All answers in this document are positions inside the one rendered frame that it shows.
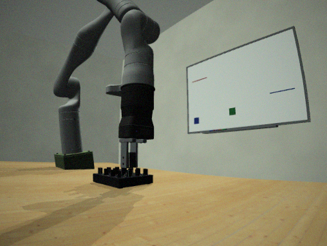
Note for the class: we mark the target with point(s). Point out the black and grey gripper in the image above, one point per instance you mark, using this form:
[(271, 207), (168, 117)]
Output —
[(137, 105)]

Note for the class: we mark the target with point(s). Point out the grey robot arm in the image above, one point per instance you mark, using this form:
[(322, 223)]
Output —
[(137, 31)]

